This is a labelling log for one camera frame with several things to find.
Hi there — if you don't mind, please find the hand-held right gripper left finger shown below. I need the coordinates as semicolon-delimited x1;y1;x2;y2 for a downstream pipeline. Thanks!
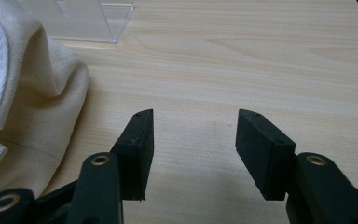
109;108;155;203

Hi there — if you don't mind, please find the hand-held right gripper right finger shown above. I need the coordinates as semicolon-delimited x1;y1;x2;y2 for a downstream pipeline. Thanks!
235;108;296;202

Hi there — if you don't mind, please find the cream canvas cap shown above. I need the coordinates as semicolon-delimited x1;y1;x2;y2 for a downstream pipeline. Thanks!
0;0;90;200

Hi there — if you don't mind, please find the clear acrylic stand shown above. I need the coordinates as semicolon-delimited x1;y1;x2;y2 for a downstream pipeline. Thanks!
15;0;135;44

